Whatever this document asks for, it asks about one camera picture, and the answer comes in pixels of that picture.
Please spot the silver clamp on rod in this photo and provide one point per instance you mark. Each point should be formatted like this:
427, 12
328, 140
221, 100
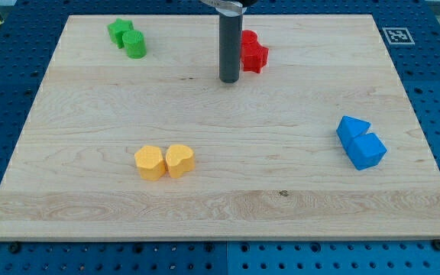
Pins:
227, 8

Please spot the yellow pentagon block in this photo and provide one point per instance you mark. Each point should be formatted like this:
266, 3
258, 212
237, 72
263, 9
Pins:
150, 162

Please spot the light wooden board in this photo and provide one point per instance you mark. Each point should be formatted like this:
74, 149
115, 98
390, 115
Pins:
269, 163

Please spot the blue cube block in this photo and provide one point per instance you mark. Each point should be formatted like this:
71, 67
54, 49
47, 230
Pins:
366, 151

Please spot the red star block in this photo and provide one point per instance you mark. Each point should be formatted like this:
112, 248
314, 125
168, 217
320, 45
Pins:
253, 56

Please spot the green cylinder block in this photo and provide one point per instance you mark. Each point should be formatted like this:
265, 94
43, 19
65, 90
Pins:
134, 44

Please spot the blue triangle block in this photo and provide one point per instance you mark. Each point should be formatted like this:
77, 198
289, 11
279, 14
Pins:
349, 128

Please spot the white fiducial marker tag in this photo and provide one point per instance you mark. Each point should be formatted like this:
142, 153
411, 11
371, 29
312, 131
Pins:
398, 36

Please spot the red cylinder block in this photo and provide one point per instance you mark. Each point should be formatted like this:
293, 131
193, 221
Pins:
248, 38

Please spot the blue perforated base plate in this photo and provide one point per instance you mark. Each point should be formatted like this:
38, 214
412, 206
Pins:
28, 38

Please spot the dark grey cylindrical pointer rod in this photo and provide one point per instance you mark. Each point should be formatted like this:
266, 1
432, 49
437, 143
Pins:
230, 30

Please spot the green star block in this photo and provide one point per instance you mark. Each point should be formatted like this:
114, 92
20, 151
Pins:
116, 30

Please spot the yellow heart block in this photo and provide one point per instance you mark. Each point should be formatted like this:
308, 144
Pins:
180, 159

